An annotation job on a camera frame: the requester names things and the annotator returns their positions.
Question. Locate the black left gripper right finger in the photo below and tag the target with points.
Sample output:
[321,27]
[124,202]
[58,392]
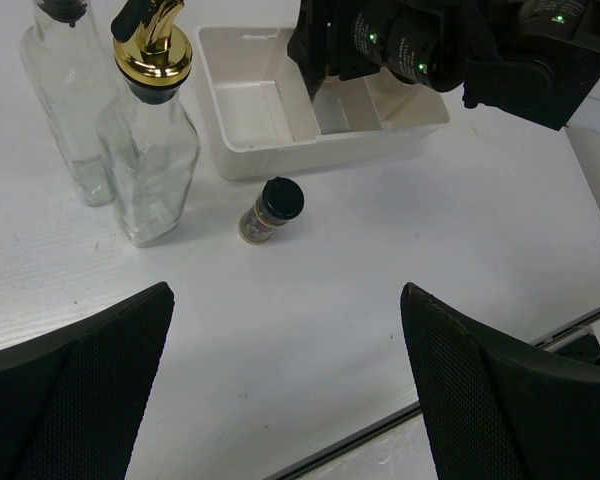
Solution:
[495,407]

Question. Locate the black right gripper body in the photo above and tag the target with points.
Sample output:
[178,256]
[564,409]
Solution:
[418,42]

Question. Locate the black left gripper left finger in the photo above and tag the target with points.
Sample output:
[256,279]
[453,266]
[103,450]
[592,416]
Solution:
[72,400]

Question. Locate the spice jar black lid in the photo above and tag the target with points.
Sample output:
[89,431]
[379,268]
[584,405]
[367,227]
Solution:
[280,201]

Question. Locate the glass oil bottle gold spout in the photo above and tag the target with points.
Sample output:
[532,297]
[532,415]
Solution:
[149,145]

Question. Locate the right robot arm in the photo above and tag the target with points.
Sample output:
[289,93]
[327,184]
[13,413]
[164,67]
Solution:
[536,60]

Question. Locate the white divided organizer bin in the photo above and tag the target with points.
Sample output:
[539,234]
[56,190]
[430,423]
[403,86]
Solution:
[261,122]

